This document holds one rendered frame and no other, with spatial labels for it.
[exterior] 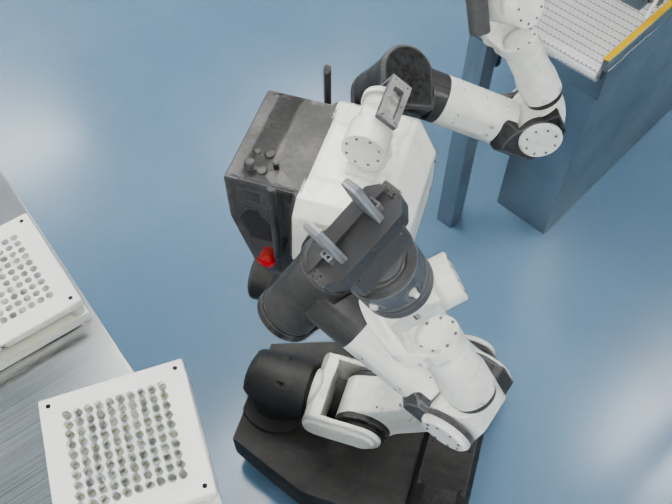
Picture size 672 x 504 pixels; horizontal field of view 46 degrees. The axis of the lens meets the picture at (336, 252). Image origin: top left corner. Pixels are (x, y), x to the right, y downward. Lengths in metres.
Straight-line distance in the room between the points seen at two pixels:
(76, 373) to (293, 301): 0.52
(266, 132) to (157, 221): 1.51
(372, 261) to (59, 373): 0.84
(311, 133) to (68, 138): 1.91
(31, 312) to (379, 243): 0.86
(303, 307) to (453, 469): 1.07
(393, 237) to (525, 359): 1.72
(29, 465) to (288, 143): 0.69
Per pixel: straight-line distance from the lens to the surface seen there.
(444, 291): 0.93
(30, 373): 1.53
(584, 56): 2.08
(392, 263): 0.82
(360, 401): 1.97
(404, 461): 2.12
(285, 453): 2.13
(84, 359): 1.51
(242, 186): 1.23
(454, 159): 2.46
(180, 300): 2.56
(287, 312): 1.14
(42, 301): 1.53
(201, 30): 3.41
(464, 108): 1.42
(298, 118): 1.30
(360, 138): 1.12
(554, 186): 2.57
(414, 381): 1.14
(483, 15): 1.31
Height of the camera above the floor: 2.16
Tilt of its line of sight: 56 degrees down
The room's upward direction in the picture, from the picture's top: straight up
